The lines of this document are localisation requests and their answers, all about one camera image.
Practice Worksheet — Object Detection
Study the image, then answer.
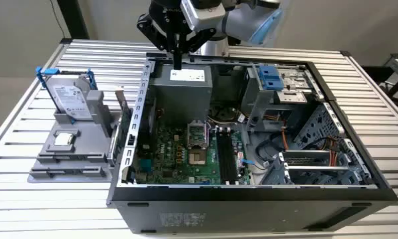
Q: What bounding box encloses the metal socket cover frame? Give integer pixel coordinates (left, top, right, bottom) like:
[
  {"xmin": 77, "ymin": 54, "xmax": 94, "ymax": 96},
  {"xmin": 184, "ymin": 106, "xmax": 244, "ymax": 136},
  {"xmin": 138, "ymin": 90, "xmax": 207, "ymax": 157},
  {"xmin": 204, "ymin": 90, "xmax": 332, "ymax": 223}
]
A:
[{"xmin": 186, "ymin": 120, "xmax": 208, "ymax": 149}]

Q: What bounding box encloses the blue plastic drive latch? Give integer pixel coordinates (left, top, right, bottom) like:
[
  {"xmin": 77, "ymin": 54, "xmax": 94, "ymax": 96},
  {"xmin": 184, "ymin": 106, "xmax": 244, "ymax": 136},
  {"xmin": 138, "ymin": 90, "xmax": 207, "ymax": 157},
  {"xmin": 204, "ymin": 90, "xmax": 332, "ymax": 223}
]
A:
[{"xmin": 256, "ymin": 65, "xmax": 284, "ymax": 91}]

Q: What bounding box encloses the silver CPU chip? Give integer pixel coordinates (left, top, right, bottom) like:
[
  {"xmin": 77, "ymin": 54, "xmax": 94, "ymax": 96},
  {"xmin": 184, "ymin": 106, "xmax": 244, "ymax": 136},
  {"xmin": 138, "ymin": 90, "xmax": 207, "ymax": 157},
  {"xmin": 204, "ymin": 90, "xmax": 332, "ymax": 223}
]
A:
[{"xmin": 54, "ymin": 133, "xmax": 74, "ymax": 145}]

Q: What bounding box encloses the single orange wire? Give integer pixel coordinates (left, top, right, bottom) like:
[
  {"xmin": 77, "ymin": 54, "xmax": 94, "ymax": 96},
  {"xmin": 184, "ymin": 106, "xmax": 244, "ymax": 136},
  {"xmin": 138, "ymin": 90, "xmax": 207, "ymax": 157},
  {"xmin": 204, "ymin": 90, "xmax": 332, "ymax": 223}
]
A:
[{"xmin": 280, "ymin": 119, "xmax": 290, "ymax": 152}]

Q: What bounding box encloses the round black fan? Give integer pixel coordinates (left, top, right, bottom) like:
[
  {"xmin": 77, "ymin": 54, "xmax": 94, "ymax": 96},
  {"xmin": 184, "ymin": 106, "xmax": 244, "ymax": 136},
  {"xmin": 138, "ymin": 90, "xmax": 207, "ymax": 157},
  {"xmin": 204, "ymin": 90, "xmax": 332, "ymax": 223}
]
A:
[{"xmin": 207, "ymin": 106, "xmax": 242, "ymax": 124}]

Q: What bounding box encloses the hard disk in blue carrier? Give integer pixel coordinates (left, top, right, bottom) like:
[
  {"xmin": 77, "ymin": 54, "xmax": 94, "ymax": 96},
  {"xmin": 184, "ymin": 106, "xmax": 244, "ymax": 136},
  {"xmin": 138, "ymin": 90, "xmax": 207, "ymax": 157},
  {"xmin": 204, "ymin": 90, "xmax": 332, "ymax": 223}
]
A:
[{"xmin": 34, "ymin": 66, "xmax": 98, "ymax": 125}]

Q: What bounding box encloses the graphics card with metal bracket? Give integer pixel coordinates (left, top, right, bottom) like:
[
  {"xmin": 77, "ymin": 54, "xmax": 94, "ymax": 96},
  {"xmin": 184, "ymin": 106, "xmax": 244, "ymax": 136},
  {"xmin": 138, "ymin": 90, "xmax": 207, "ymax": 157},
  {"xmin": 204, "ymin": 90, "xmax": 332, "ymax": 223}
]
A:
[{"xmin": 107, "ymin": 86, "xmax": 135, "ymax": 167}]

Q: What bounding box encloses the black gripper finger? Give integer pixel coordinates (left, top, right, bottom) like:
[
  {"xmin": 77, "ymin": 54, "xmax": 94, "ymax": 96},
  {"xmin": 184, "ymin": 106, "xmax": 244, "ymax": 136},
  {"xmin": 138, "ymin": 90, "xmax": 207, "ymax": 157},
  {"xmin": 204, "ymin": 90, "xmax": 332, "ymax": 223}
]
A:
[
  {"xmin": 178, "ymin": 27, "xmax": 216, "ymax": 70},
  {"xmin": 135, "ymin": 13, "xmax": 179, "ymax": 70}
]

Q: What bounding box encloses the orange wire bundle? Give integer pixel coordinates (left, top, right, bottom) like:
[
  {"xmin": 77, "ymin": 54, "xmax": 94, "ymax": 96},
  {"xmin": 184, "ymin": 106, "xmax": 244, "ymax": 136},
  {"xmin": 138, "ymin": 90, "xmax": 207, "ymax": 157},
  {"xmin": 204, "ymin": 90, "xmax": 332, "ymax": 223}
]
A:
[{"xmin": 320, "ymin": 137, "xmax": 339, "ymax": 167}]

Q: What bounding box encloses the metal disk bay cage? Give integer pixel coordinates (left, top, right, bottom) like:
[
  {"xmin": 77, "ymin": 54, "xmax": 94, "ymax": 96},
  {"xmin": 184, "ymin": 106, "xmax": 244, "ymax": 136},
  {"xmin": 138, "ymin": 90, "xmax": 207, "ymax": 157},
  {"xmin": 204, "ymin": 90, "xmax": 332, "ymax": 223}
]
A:
[{"xmin": 260, "ymin": 149, "xmax": 364, "ymax": 186}]

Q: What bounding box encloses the grey power supply box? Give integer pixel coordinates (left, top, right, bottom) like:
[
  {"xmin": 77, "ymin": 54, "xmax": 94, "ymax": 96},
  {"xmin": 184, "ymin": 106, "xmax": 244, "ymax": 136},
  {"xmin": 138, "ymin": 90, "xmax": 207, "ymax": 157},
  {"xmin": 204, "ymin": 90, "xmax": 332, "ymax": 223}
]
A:
[{"xmin": 148, "ymin": 63, "xmax": 212, "ymax": 125}]

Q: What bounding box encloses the CPU socket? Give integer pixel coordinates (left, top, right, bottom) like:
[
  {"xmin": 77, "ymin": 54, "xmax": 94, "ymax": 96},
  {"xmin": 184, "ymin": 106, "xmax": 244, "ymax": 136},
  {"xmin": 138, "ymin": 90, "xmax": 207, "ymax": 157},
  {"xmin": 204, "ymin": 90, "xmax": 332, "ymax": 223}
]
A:
[{"xmin": 187, "ymin": 147, "xmax": 208, "ymax": 166}]

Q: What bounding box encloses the grey parts rack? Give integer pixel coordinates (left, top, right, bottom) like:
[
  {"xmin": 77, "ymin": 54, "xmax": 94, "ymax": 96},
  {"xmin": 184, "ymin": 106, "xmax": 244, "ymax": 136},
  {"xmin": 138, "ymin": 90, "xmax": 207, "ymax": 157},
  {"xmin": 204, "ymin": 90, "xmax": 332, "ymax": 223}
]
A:
[{"xmin": 26, "ymin": 84, "xmax": 132, "ymax": 184}]

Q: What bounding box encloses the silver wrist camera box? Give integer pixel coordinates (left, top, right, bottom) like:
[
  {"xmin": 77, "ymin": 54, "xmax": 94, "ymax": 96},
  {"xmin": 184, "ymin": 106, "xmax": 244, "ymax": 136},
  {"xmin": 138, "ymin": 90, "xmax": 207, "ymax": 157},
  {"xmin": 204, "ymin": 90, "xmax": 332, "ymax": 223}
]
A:
[{"xmin": 180, "ymin": 0, "xmax": 224, "ymax": 31}]

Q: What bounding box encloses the black upright post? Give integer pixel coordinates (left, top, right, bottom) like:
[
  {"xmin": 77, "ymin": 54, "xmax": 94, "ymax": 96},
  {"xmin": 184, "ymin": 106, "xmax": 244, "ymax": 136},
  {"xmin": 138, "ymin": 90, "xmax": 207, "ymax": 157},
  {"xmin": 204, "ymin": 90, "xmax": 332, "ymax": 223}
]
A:
[{"xmin": 57, "ymin": 0, "xmax": 90, "ymax": 40}]

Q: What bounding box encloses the black open PC case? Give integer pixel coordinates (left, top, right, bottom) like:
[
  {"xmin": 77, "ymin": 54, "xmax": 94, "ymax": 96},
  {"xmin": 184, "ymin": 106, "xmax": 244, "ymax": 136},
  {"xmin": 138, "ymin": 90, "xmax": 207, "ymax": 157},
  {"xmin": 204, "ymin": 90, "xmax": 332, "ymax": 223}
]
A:
[{"xmin": 104, "ymin": 52, "xmax": 398, "ymax": 235}]

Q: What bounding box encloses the green motherboard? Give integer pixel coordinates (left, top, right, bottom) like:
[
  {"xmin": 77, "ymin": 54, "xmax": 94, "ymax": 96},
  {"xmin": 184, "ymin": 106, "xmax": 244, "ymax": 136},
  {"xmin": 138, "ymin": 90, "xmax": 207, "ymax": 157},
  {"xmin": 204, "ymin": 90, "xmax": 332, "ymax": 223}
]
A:
[{"xmin": 135, "ymin": 121, "xmax": 252, "ymax": 185}]

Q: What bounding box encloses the grey metal drive bay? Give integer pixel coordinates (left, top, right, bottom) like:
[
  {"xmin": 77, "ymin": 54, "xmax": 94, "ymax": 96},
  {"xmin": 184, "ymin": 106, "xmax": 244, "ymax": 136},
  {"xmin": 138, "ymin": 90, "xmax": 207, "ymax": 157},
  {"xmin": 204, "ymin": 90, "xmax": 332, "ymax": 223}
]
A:
[{"xmin": 244, "ymin": 64, "xmax": 315, "ymax": 130}]

